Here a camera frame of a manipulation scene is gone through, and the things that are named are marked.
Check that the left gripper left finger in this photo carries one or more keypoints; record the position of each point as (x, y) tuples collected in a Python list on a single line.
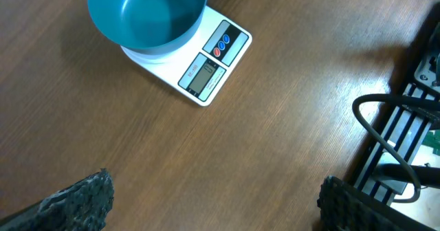
[(81, 206)]

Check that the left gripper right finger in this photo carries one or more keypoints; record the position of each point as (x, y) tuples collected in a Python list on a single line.
[(343, 207)]

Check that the white digital kitchen scale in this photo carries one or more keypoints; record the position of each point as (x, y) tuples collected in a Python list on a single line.
[(199, 68)]

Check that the blue-grey plastic bowl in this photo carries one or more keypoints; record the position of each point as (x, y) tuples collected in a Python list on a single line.
[(147, 26)]

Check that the aluminium extrusion frame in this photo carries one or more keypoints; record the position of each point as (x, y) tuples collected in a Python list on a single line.
[(387, 167)]

